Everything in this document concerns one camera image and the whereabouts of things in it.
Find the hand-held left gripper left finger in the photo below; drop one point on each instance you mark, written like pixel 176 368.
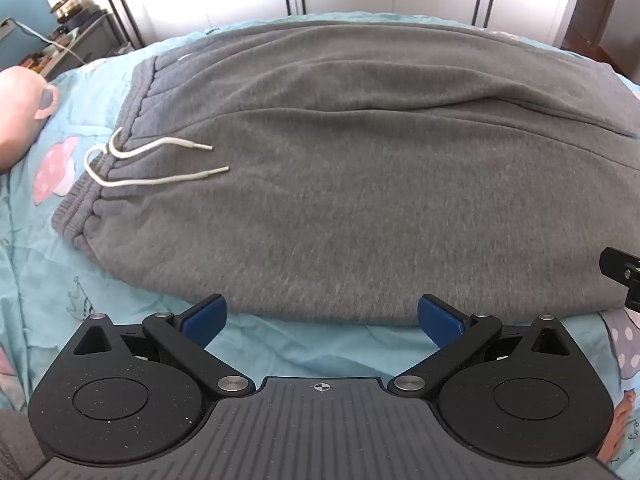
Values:
pixel 209 316

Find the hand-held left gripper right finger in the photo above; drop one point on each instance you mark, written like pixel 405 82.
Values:
pixel 441 319

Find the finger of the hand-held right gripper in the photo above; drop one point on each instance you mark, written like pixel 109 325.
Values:
pixel 622 272

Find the grey sweat pants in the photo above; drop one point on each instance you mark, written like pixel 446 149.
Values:
pixel 350 170

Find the light blue printed bed sheet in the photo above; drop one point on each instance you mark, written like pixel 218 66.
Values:
pixel 310 342

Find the brown wooden door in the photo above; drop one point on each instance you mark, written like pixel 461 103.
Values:
pixel 605 5

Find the pink plush toy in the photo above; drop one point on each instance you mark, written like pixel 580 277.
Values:
pixel 20 110

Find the grey bedside cabinet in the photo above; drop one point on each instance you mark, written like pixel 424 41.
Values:
pixel 87 40

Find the metal pot with lid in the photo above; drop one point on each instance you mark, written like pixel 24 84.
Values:
pixel 70 7

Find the white wall socket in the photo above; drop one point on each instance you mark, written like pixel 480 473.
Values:
pixel 7 29

